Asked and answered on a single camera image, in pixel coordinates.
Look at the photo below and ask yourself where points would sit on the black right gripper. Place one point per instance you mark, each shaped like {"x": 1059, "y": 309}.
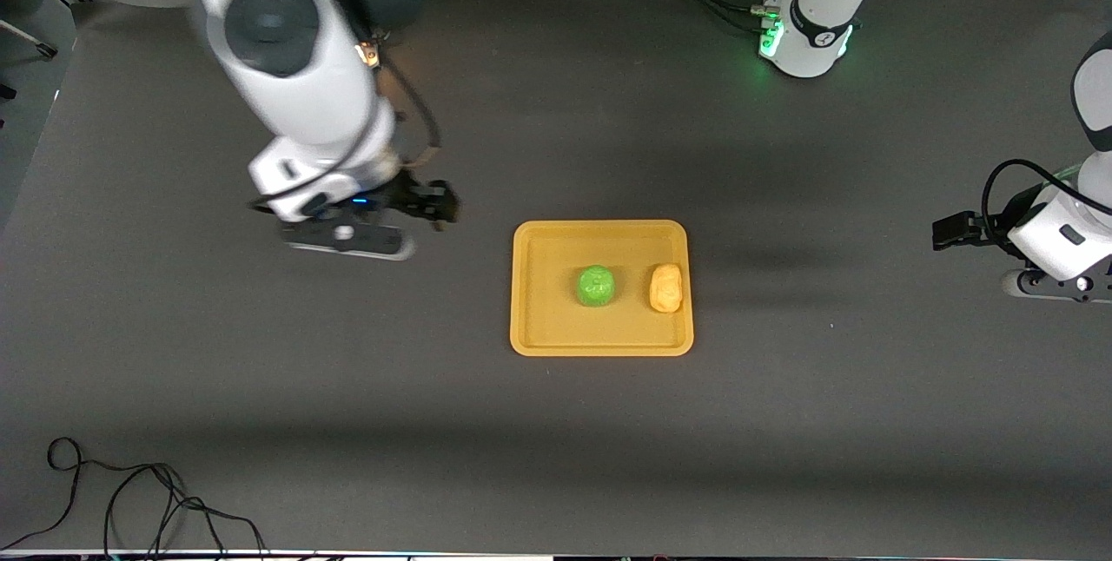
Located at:
{"x": 408, "y": 196}

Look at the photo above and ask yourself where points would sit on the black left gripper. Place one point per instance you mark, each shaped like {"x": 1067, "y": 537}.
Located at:
{"x": 993, "y": 225}

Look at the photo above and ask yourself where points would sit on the green apple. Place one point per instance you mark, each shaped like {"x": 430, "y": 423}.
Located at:
{"x": 598, "y": 287}

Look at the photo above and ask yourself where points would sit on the yellow-brown potato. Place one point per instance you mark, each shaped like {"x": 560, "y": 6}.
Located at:
{"x": 666, "y": 288}

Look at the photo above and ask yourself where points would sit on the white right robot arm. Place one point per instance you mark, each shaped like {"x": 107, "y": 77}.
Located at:
{"x": 295, "y": 92}

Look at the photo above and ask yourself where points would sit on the yellow plastic tray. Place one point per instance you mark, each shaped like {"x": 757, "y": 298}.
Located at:
{"x": 556, "y": 318}

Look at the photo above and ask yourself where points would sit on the dark grey table mat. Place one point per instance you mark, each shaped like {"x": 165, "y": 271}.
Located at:
{"x": 521, "y": 457}

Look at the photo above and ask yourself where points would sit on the grey metal rod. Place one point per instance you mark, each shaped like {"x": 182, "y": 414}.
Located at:
{"x": 30, "y": 38}

